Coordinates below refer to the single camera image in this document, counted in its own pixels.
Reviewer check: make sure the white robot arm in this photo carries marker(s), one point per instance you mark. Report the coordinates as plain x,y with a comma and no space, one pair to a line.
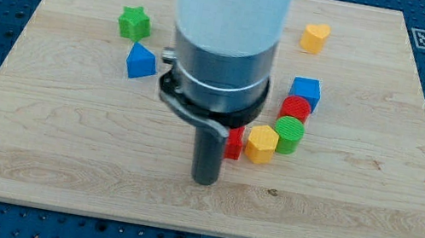
225,50

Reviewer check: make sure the red star block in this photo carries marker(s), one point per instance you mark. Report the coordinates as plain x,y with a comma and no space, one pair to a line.
234,143

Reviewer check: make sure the green star block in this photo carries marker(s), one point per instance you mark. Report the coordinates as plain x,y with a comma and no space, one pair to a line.
134,24

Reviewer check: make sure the blue triangle block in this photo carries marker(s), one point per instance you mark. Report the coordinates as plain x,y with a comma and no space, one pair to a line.
140,62

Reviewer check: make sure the yellow heart block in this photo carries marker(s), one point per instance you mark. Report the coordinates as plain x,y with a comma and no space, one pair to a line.
314,37

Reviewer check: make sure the yellow hexagon block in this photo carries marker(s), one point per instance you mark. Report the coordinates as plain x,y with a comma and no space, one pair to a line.
261,144

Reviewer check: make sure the red cylinder block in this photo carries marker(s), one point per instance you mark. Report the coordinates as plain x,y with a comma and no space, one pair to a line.
295,106

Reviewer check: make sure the green cylinder block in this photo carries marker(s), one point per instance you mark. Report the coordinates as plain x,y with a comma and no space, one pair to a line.
290,131

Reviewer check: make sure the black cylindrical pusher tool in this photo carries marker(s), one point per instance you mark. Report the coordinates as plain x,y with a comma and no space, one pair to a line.
208,155

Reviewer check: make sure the wooden board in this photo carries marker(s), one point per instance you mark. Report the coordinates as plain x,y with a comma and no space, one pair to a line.
77,135

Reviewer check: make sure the blue cube block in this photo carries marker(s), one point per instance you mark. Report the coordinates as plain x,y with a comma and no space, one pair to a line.
307,88

